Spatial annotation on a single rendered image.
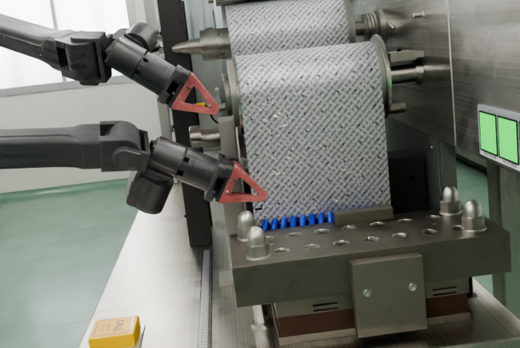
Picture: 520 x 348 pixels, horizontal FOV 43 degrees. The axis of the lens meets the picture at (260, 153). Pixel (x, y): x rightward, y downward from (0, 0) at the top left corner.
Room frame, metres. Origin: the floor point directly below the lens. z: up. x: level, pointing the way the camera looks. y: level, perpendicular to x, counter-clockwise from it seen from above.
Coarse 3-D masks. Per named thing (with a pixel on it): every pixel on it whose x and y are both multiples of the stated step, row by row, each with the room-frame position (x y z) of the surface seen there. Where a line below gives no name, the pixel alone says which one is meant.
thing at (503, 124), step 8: (504, 120) 0.81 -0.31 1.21; (504, 128) 0.81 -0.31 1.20; (512, 128) 0.78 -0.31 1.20; (504, 136) 0.81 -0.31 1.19; (512, 136) 0.78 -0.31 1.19; (504, 144) 0.81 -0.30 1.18; (512, 144) 0.79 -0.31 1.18; (504, 152) 0.81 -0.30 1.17; (512, 152) 0.79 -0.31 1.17; (512, 160) 0.79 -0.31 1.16
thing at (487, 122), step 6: (480, 114) 0.88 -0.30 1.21; (486, 114) 0.86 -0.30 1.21; (480, 120) 0.88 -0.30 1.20; (486, 120) 0.86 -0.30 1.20; (492, 120) 0.84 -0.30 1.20; (486, 126) 0.86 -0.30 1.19; (492, 126) 0.84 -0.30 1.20; (486, 132) 0.86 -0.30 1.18; (492, 132) 0.84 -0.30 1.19; (486, 138) 0.86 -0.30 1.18; (492, 138) 0.84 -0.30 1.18; (486, 144) 0.87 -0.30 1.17; (492, 144) 0.85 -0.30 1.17; (492, 150) 0.85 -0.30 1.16
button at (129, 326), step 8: (104, 320) 1.00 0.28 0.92; (112, 320) 1.00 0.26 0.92; (120, 320) 0.99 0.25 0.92; (128, 320) 0.99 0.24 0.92; (136, 320) 0.99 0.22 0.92; (96, 328) 0.97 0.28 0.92; (104, 328) 0.97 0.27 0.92; (112, 328) 0.97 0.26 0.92; (120, 328) 0.96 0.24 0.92; (128, 328) 0.96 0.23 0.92; (136, 328) 0.97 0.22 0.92; (96, 336) 0.94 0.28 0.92; (104, 336) 0.94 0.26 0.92; (112, 336) 0.94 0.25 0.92; (120, 336) 0.94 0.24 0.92; (128, 336) 0.94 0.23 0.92; (136, 336) 0.96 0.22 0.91; (96, 344) 0.94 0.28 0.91; (104, 344) 0.94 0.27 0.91; (112, 344) 0.94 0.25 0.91; (120, 344) 0.94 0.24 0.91; (128, 344) 0.94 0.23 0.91
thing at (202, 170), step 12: (192, 156) 1.06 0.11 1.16; (204, 156) 1.07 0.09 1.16; (180, 168) 1.05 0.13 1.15; (192, 168) 1.05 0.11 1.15; (204, 168) 1.05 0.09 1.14; (216, 168) 1.05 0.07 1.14; (180, 180) 1.06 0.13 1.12; (192, 180) 1.05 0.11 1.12; (204, 180) 1.05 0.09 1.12; (216, 180) 1.07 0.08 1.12; (204, 192) 1.07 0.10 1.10
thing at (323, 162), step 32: (256, 128) 1.08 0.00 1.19; (288, 128) 1.08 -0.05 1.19; (320, 128) 1.09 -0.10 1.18; (352, 128) 1.09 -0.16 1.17; (384, 128) 1.09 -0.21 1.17; (256, 160) 1.08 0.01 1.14; (288, 160) 1.08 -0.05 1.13; (320, 160) 1.09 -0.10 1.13; (352, 160) 1.09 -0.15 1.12; (384, 160) 1.09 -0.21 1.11; (256, 192) 1.08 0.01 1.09; (288, 192) 1.08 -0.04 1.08; (320, 192) 1.09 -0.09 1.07; (352, 192) 1.09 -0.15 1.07; (384, 192) 1.09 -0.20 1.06
